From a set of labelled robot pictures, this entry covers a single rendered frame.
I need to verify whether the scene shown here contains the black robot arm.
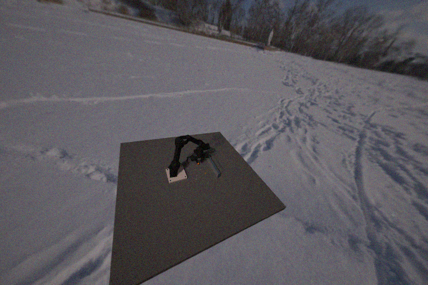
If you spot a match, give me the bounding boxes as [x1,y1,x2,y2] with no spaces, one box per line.
[168,135,210,178]

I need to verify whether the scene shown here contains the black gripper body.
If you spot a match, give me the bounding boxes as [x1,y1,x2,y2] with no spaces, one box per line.
[190,152,209,161]

